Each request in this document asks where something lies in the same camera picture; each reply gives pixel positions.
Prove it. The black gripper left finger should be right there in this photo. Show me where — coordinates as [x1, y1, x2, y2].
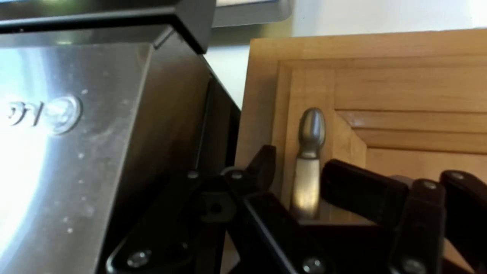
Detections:
[104, 143, 325, 274]

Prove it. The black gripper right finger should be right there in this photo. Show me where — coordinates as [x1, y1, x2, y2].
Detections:
[320, 158, 487, 274]

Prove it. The wooden cupboard door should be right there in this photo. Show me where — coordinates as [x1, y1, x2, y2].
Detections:
[234, 27, 487, 274]

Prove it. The brushed metal door handle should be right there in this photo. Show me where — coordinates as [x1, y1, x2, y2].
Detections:
[289, 107, 327, 221]

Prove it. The stainless steel microwave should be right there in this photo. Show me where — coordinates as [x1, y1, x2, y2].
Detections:
[0, 0, 243, 274]

